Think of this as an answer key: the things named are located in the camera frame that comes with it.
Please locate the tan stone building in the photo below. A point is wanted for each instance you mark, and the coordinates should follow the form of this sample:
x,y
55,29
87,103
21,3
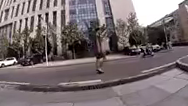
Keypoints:
x,y
186,22

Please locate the grey stone kerb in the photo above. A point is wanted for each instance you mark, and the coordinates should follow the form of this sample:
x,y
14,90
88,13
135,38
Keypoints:
x,y
125,79

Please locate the large grey glass-fronted building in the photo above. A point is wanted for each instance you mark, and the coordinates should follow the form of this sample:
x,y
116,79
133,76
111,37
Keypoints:
x,y
44,10

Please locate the grey asphalt road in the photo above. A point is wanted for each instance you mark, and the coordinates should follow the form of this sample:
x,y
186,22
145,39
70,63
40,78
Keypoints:
x,y
50,73

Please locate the scooter with rider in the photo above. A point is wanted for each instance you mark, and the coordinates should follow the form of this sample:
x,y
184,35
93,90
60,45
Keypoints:
x,y
147,51

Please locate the row of trees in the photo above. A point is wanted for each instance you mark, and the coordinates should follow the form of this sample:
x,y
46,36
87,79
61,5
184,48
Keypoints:
x,y
70,34

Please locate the white car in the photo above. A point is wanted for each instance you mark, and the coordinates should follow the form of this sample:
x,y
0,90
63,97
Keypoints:
x,y
155,46
4,61

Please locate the drain grate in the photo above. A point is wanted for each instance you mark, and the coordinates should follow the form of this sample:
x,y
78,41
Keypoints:
x,y
92,87

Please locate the person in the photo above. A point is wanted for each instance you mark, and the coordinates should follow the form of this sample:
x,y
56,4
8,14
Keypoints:
x,y
98,52

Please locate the pale pole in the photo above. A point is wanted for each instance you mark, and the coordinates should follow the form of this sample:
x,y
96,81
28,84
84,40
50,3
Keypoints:
x,y
46,44

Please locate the dark car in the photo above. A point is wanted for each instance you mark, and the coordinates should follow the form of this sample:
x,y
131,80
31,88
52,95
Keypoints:
x,y
31,60
132,50

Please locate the grey slab pavement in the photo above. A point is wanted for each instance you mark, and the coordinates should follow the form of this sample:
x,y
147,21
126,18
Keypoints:
x,y
97,102

